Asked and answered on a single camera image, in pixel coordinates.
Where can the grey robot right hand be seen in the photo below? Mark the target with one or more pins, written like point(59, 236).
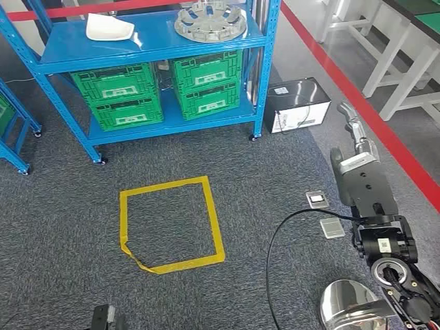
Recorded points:
point(357, 136)

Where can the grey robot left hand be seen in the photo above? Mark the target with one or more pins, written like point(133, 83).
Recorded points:
point(120, 324)

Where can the silver plastic hubcap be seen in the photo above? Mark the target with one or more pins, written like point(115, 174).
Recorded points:
point(210, 23)

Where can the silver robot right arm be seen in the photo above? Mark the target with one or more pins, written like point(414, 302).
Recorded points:
point(385, 246)

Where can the white workbench with green top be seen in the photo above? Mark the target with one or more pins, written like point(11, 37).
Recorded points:
point(395, 68)

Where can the blue metal shelf rack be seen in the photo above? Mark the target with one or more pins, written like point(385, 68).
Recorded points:
point(155, 36)

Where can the silver floor socket plate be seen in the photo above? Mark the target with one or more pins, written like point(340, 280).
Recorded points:
point(317, 199)
point(332, 227)

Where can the black and white box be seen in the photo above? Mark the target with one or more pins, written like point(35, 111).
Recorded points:
point(292, 98)

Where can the yellow tape square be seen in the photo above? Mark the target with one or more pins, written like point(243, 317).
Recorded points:
point(164, 185)

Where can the green plastic folding crate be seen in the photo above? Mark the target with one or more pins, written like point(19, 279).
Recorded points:
point(206, 86)
point(5, 114)
point(117, 98)

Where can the small blue metal rack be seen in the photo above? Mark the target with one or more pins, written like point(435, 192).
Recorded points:
point(13, 160)

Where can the white plastic mirror cover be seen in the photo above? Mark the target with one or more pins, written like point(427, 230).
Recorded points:
point(108, 27)

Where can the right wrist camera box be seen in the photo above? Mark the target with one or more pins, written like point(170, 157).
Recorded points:
point(367, 182)

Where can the chrome metal post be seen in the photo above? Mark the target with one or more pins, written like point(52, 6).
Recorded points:
point(257, 45)

